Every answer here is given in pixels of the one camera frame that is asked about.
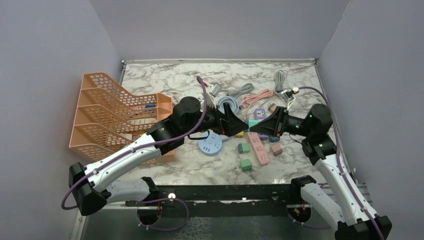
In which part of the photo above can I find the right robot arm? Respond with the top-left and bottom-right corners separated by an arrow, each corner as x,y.
250,103 -> 392,240

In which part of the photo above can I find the black metal base rail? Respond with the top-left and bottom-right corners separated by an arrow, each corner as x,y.
125,184 -> 326,218

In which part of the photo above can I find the teal charger adapter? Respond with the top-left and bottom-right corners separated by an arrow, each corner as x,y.
245,119 -> 259,131

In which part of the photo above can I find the light blue coiled cable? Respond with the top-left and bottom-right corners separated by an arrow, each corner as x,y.
211,95 -> 241,120

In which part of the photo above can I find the green charger near strip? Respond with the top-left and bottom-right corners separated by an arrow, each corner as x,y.
237,142 -> 250,154

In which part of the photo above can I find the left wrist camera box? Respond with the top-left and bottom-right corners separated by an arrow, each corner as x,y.
208,83 -> 223,97

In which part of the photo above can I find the yellow olive charger right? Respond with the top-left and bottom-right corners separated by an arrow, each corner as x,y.
234,131 -> 245,138

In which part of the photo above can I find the pink power strip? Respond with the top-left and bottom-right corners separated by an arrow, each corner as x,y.
247,132 -> 270,166

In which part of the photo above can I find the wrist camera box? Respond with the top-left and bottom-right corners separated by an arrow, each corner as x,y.
281,87 -> 300,103
208,83 -> 223,97

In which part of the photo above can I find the dark teal small charger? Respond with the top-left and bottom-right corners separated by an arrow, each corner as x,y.
268,136 -> 281,143

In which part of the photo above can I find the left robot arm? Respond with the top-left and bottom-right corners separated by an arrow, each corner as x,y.
61,96 -> 249,216

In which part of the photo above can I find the blue round power socket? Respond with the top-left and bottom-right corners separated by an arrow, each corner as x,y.
198,132 -> 223,156

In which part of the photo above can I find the pink charger adapter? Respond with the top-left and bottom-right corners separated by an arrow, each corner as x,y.
269,144 -> 283,156

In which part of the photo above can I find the pink brown charger far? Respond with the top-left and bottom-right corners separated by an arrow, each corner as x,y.
267,103 -> 277,113

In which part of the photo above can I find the orange plastic file organizer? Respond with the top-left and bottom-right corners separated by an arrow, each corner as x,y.
69,72 -> 173,163

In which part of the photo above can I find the grey cable bundle far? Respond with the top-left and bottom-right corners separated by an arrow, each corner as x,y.
273,69 -> 288,97

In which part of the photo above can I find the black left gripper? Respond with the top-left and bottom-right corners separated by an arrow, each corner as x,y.
183,100 -> 249,137

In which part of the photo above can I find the pink coiled cable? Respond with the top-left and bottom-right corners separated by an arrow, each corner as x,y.
239,88 -> 275,121

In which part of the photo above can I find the green charger adapter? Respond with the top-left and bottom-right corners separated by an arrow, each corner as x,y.
240,158 -> 252,172

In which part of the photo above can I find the grey coiled cable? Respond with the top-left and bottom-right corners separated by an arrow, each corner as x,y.
218,82 -> 255,100

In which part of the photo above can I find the purple power strip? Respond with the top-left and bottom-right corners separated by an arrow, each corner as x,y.
253,108 -> 268,141

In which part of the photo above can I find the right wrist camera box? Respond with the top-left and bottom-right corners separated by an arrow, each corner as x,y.
281,87 -> 300,103

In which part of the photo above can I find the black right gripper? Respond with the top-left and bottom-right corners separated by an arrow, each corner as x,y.
251,105 -> 314,137

